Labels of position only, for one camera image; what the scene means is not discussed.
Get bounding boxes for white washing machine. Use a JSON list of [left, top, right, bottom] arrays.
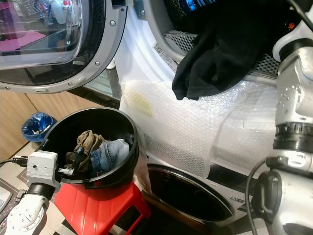
[[78, 0, 287, 227]]

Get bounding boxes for dark small washer door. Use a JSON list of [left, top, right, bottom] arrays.
[[147, 164, 234, 222]]

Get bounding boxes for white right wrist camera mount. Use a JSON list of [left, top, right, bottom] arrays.
[[272, 21, 313, 62]]

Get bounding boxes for barcode sticker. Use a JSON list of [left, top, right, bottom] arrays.
[[153, 44, 177, 71]]

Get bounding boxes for blue-lined trash bin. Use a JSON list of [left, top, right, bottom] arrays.
[[21, 112, 57, 142]]

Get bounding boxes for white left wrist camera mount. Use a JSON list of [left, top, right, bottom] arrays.
[[26, 151, 62, 186]]

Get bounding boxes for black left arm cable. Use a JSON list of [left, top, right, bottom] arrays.
[[0, 155, 31, 169]]

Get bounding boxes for black round bucket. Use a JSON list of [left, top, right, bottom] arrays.
[[37, 107, 139, 189]]

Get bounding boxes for red plastic stool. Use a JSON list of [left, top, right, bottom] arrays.
[[54, 184, 151, 235]]

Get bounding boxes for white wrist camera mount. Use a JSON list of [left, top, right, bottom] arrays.
[[26, 151, 62, 186], [272, 21, 313, 62]]

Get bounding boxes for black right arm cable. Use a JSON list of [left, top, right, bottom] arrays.
[[245, 159, 282, 235]]

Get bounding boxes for round grey washer door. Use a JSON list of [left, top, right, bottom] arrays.
[[0, 0, 128, 94]]

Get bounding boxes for bubble wrap sheet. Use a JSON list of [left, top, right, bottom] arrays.
[[120, 80, 240, 178], [213, 81, 280, 172]]

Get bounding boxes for brown crumpled cloth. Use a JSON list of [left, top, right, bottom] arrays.
[[73, 130, 106, 162]]

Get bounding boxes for blue denim jeans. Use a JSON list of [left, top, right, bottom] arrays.
[[90, 139, 130, 173]]

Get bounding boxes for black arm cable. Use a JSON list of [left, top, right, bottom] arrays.
[[0, 155, 31, 169], [245, 159, 282, 235]]

